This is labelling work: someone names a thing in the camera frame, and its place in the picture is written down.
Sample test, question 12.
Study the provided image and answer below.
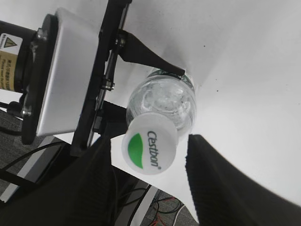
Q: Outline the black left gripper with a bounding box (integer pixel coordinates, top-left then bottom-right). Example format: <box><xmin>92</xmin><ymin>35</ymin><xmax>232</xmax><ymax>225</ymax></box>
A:
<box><xmin>70</xmin><ymin>0</ymin><xmax>185</xmax><ymax>157</ymax></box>

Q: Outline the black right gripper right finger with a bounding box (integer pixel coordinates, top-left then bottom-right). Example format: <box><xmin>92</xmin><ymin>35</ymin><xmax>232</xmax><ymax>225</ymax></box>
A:
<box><xmin>185</xmin><ymin>134</ymin><xmax>301</xmax><ymax>226</ymax></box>

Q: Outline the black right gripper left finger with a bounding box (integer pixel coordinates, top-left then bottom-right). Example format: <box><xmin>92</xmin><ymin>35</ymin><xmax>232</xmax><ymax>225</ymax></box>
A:
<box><xmin>0</xmin><ymin>137</ymin><xmax>115</xmax><ymax>226</ymax></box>

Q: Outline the clear Cestbon water bottle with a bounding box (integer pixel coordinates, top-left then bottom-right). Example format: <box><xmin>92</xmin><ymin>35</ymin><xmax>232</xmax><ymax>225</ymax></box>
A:
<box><xmin>126</xmin><ymin>69</ymin><xmax>197</xmax><ymax>140</ymax></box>

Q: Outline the white green bottle cap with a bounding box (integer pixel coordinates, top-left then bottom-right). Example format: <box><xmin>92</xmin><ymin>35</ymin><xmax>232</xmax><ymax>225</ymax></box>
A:
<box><xmin>122</xmin><ymin>113</ymin><xmax>178</xmax><ymax>175</ymax></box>

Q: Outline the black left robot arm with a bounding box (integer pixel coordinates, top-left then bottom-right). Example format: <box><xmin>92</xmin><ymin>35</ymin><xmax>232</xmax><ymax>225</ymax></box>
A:
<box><xmin>0</xmin><ymin>0</ymin><xmax>185</xmax><ymax>157</ymax></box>

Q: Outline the floor cables bundle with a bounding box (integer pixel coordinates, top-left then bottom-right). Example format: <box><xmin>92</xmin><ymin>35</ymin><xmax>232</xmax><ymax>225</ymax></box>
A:
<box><xmin>112</xmin><ymin>181</ymin><xmax>200</xmax><ymax>226</ymax></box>

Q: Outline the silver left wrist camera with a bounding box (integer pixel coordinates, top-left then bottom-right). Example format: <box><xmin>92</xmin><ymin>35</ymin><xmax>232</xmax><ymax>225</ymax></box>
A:
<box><xmin>36</xmin><ymin>8</ymin><xmax>99</xmax><ymax>136</ymax></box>

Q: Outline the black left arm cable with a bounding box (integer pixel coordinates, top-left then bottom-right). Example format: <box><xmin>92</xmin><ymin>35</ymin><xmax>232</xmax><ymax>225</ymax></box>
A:
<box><xmin>0</xmin><ymin>101</ymin><xmax>71</xmax><ymax>186</ymax></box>

